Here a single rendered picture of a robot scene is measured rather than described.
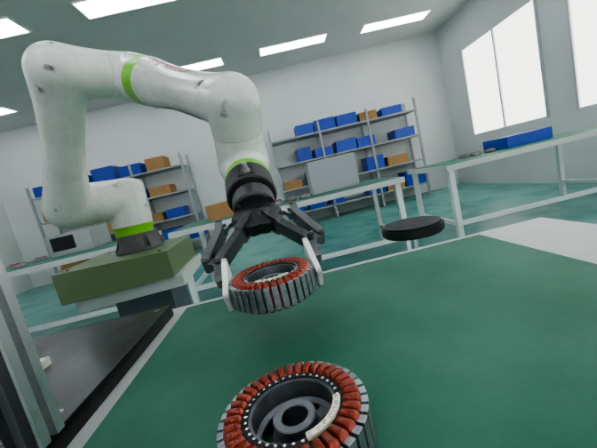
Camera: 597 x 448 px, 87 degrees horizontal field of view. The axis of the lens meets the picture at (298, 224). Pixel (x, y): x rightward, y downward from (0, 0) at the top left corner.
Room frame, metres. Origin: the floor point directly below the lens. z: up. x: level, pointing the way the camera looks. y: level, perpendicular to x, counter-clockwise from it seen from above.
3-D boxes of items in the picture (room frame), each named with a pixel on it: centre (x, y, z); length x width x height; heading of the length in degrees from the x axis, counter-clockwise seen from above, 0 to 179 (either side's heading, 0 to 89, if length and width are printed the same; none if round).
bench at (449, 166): (3.34, -2.38, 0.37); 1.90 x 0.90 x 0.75; 92
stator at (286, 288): (0.39, 0.05, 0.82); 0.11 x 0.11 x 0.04
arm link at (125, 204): (1.08, 0.56, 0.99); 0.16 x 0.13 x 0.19; 136
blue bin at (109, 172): (6.53, 3.52, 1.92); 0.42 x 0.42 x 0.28; 3
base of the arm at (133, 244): (1.15, 0.56, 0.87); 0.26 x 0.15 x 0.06; 3
